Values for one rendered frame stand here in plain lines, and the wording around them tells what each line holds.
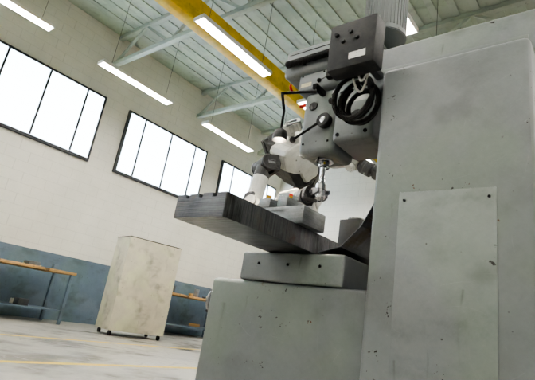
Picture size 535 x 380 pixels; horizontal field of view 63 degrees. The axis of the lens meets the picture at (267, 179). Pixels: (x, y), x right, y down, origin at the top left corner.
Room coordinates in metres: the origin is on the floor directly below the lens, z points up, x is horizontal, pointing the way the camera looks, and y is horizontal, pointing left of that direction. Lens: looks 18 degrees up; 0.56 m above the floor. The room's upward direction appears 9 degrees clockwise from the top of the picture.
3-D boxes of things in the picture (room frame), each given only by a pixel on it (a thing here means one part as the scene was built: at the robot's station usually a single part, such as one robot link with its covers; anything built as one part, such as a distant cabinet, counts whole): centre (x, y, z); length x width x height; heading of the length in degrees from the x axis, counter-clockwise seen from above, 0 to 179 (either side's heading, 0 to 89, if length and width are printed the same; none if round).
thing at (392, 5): (1.73, -0.44, 2.05); 0.20 x 0.20 x 0.32
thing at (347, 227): (2.18, -0.52, 1.03); 0.22 x 0.12 x 0.20; 132
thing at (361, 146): (1.76, -0.39, 1.47); 0.24 x 0.19 x 0.26; 139
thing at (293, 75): (1.88, -0.26, 1.81); 0.47 x 0.26 x 0.16; 49
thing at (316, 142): (1.89, -0.25, 1.47); 0.21 x 0.19 x 0.32; 139
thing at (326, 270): (1.89, -0.25, 0.79); 0.50 x 0.35 x 0.12; 49
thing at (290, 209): (1.73, -0.07, 0.98); 0.35 x 0.15 x 0.11; 47
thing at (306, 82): (1.86, -0.28, 1.68); 0.34 x 0.24 x 0.10; 49
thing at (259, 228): (1.84, -0.20, 0.89); 1.24 x 0.23 x 0.08; 139
